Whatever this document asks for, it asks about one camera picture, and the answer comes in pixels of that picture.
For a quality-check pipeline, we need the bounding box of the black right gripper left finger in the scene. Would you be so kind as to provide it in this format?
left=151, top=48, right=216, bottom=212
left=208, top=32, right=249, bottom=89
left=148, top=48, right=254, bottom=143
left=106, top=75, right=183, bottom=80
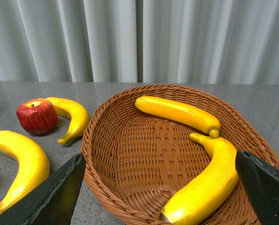
left=0, top=153, right=86, bottom=225

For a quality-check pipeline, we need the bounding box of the large yellow banana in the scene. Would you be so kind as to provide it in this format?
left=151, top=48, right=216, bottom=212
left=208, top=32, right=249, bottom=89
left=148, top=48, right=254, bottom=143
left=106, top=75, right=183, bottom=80
left=0, top=130, right=50, bottom=214

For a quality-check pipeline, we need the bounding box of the straight yellow banana in basket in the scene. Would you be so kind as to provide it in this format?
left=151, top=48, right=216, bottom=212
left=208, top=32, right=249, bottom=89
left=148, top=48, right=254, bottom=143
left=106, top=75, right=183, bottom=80
left=134, top=96, right=221, bottom=138

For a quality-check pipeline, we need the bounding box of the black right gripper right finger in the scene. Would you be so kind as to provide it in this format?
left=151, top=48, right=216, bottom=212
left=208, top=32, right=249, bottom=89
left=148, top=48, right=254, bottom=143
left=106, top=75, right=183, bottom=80
left=235, top=151, right=279, bottom=225

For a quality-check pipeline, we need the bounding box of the curved yellow banana in basket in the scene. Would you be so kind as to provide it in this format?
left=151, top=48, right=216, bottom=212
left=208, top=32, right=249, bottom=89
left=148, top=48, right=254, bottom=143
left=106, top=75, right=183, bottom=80
left=159, top=133, right=238, bottom=225

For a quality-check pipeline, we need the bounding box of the red apple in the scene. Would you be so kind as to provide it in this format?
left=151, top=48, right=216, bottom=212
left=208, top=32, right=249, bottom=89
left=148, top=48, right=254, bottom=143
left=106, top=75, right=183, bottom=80
left=16, top=98, right=58, bottom=135

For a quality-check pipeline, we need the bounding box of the brown wicker basket right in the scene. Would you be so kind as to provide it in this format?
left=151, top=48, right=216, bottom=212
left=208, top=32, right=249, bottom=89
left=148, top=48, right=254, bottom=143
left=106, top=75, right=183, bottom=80
left=81, top=84, right=279, bottom=225

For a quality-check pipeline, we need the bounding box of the curved yellow banana on table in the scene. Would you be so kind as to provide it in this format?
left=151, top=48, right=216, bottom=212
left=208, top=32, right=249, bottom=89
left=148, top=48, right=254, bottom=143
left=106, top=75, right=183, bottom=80
left=47, top=97, right=90, bottom=145

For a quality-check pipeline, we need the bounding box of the grey pleated curtain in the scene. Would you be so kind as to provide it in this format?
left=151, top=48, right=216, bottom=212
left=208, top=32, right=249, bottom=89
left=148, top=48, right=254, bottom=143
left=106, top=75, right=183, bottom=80
left=0, top=0, right=279, bottom=84

